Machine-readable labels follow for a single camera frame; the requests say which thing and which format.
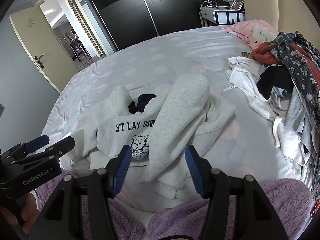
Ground black sliding wardrobe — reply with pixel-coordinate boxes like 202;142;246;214
91;0;210;50

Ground pink pillow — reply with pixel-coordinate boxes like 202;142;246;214
221;19;278;50

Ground red-orange garment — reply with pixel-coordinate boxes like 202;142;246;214
252;42;319;86

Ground white garments in pile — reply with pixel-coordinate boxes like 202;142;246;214
226;56;314;180

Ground grey garment in pile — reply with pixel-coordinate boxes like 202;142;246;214
285;87;316;168

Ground grey pink-dotted bed sheet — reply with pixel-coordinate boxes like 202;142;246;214
43;27;292;183

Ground cream room door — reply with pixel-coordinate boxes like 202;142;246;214
9;7;79;93

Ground light grey printed sweatshirt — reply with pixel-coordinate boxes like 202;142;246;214
60;74;236;212

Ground white bedside table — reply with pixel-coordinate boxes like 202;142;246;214
199;1;245;27

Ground picture frame on table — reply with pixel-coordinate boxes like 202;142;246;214
231;0;244;11

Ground black garment in pile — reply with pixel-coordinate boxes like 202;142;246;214
257;65;293;100

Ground beige padded headboard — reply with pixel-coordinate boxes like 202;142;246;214
244;0;319;48

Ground person's left hand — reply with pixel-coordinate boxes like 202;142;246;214
1;192;40;235

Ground dark floral garment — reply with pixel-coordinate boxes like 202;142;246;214
268;31;319;131

